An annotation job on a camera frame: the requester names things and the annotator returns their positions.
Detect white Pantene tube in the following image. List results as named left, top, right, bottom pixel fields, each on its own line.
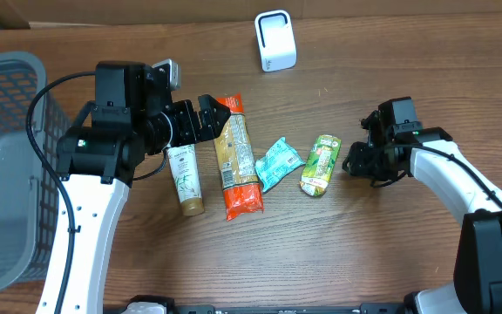
left=167, top=144, right=205, bottom=216

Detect green yellow snack pouch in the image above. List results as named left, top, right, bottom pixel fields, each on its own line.
left=300, top=134, right=342, bottom=197

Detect teal snack packet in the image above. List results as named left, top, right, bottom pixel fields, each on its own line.
left=254, top=137, right=305, bottom=193

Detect spaghetti pack orange ends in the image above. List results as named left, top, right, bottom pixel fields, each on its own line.
left=214, top=93, right=264, bottom=221

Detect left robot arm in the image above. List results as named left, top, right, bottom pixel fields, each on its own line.
left=30, top=59, right=231, bottom=313

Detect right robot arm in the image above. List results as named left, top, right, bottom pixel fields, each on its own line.
left=343, top=97, right=502, bottom=314

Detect white barcode scanner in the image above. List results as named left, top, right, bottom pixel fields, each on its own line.
left=254, top=10, right=297, bottom=72

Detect grey plastic basket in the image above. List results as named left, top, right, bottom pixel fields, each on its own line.
left=0, top=51, right=59, bottom=290

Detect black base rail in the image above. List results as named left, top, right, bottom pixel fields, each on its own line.
left=102, top=296, right=484, bottom=314

